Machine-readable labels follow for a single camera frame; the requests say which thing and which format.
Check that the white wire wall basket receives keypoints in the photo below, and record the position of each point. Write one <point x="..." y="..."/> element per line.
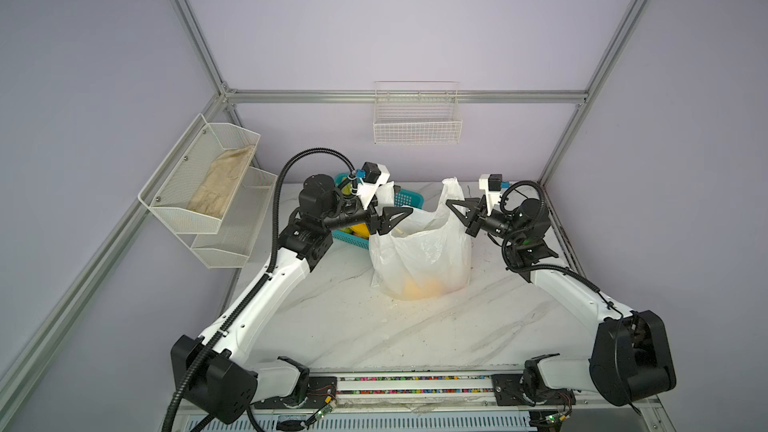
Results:
<point x="416" y="113"/>

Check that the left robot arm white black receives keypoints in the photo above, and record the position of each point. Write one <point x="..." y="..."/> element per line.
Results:
<point x="211" y="370"/>

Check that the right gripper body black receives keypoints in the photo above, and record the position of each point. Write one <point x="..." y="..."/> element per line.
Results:
<point x="477" y="221"/>

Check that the lower white mesh shelf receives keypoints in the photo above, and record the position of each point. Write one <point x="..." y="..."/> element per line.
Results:
<point x="232" y="245"/>

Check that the yellow fake banana bunch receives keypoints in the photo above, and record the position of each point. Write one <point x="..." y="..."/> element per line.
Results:
<point x="360" y="230"/>

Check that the white lemon print plastic bag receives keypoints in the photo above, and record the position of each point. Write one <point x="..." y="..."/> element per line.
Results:
<point x="428" y="254"/>

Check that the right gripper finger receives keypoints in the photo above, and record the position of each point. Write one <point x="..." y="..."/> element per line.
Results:
<point x="469" y="211"/>
<point x="490" y="181"/>

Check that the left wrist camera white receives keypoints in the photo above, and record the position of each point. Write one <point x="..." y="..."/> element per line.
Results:
<point x="366" y="191"/>

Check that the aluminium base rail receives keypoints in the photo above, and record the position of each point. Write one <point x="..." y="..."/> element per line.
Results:
<point x="472" y="400"/>

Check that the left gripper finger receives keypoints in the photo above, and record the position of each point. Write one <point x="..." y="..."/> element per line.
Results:
<point x="389" y="218"/>
<point x="370" y="172"/>

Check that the teal plastic basket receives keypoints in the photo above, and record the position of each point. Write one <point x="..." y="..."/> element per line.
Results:
<point x="408" y="198"/>

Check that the beige cloth in shelf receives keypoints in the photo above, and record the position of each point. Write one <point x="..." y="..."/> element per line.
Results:
<point x="220" y="183"/>

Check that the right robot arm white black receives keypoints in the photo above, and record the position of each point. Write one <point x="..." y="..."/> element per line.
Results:
<point x="630" y="358"/>

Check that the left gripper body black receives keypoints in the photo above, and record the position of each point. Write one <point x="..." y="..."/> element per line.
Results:
<point x="378" y="219"/>

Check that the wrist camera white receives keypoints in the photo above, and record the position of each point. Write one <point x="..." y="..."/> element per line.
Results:
<point x="366" y="191"/>
<point x="492" y="198"/>

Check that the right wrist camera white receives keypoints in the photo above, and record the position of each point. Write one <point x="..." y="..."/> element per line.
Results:
<point x="492" y="198"/>

